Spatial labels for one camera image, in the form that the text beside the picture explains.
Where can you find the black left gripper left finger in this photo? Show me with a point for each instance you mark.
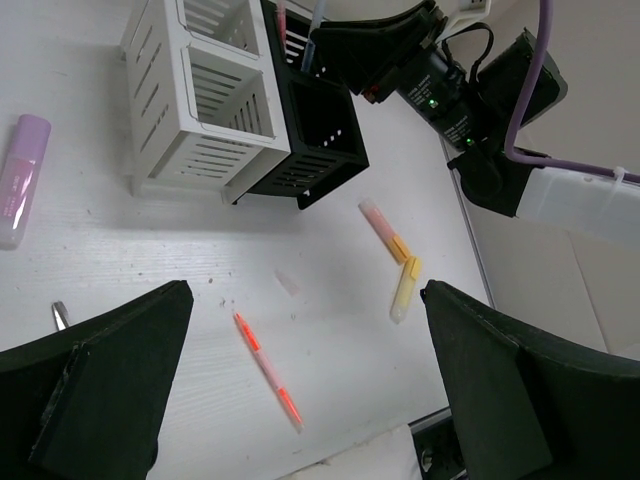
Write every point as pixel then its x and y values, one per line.
pixel 88 402

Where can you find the red pen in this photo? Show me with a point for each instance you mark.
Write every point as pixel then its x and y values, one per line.
pixel 281 21

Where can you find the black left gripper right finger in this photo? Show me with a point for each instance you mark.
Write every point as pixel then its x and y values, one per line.
pixel 527 404

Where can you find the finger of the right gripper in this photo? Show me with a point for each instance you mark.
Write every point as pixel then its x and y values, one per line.
pixel 367 55

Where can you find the clear pen cap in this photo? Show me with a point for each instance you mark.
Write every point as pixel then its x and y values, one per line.
pixel 287 283

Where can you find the black slotted container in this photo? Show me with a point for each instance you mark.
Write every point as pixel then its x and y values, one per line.
pixel 327 148

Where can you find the purple highlighter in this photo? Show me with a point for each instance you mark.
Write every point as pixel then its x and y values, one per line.
pixel 19 176

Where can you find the orange pen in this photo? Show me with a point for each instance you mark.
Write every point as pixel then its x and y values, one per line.
pixel 269 372

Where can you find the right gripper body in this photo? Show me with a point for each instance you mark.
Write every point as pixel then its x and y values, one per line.
pixel 437 89

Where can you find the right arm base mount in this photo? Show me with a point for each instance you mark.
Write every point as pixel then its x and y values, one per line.
pixel 437 447

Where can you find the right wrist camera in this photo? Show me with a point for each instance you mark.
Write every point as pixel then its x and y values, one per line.
pixel 467 13

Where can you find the white slotted container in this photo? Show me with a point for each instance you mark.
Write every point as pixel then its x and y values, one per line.
pixel 205 108

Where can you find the black handled scissors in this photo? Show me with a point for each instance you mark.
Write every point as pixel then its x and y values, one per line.
pixel 60 315

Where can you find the pink orange highlighter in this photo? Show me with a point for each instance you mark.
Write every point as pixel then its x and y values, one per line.
pixel 390 238

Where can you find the yellow highlighter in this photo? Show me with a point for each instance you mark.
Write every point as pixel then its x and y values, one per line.
pixel 406 285

